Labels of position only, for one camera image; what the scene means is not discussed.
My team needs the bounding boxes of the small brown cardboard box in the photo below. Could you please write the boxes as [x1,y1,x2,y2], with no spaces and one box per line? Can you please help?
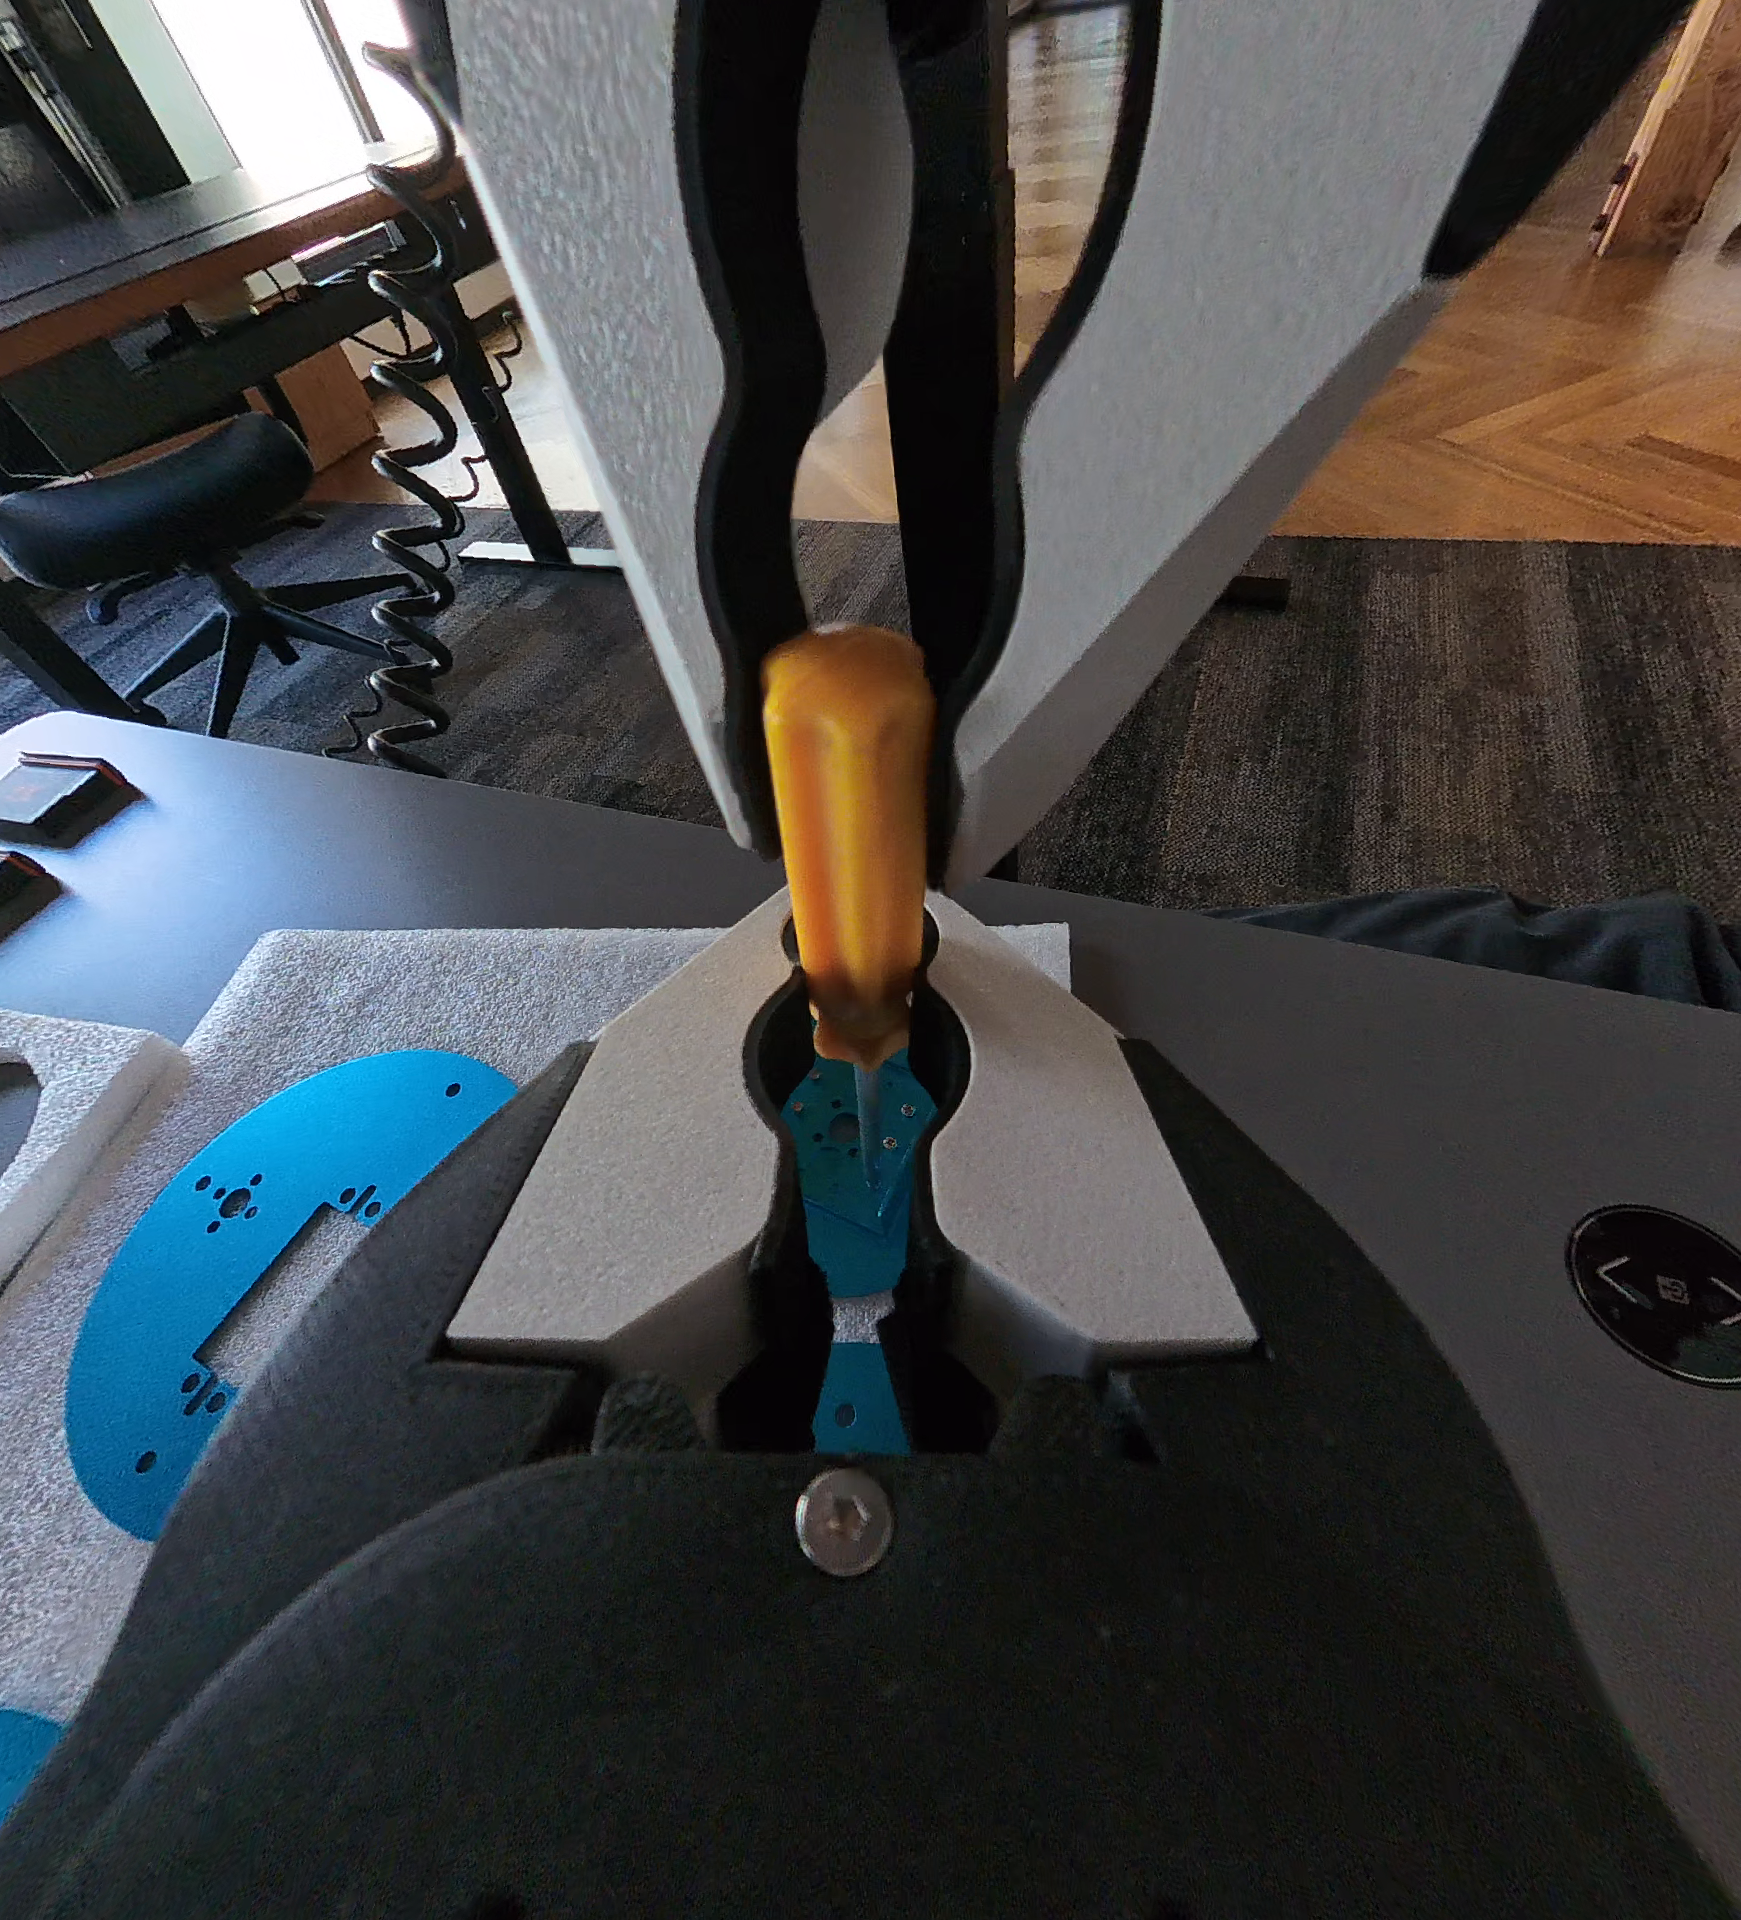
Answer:
[277,344,377,468]

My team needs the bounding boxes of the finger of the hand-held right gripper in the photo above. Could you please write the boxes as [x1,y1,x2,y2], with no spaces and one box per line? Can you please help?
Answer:
[942,0,1542,887]
[441,0,832,861]

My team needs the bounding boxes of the black shelving unit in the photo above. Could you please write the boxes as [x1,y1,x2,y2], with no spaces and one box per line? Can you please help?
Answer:
[0,0,234,273]

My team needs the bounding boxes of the small blue metal disc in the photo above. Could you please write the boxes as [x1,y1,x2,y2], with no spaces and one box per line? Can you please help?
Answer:
[815,1342,908,1455]

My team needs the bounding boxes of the dark pants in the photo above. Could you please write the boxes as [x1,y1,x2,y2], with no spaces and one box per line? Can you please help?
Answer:
[1215,889,1741,1029]

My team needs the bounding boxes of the blue disc with rectangular cutout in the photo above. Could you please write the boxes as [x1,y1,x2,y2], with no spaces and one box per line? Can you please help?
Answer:
[64,1050,521,1544]

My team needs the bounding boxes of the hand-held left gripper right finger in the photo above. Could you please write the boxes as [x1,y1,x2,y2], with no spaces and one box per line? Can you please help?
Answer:
[892,896,1260,1455]

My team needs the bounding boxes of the yellow handled screwdriver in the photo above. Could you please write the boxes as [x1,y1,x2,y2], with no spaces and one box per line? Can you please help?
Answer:
[762,622,951,1193]

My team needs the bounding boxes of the white foam frame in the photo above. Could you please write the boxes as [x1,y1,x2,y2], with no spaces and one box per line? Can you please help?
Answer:
[0,998,192,1375]

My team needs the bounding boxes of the thin black coiled cable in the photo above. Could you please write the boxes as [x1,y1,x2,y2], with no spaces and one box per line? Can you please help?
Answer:
[323,660,421,759]

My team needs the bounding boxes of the thick black coiled cable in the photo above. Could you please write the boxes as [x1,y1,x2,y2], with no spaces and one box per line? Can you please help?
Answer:
[334,42,512,778]

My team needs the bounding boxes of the black desk leg frame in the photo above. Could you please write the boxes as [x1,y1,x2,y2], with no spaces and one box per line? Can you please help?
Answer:
[892,0,1291,887]

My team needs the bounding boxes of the blue metal bracket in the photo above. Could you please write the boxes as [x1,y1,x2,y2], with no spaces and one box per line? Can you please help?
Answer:
[785,1053,946,1232]

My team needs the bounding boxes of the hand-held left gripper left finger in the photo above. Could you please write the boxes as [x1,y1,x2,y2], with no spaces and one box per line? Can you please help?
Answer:
[445,895,831,1455]

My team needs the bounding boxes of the wooden post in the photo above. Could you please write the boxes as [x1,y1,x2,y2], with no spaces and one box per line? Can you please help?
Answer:
[1591,0,1741,261]

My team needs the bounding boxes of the black saddle stool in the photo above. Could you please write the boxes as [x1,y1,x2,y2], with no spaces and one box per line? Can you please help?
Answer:
[0,412,413,736]

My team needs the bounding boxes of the white foam sheet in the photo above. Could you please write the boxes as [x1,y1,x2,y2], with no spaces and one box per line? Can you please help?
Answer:
[0,922,1073,1920]

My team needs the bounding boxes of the black round desk grommet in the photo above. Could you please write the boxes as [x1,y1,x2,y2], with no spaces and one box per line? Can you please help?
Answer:
[1565,1204,1741,1389]

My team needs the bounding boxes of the window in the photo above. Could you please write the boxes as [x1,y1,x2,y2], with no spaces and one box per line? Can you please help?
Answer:
[150,0,452,166]

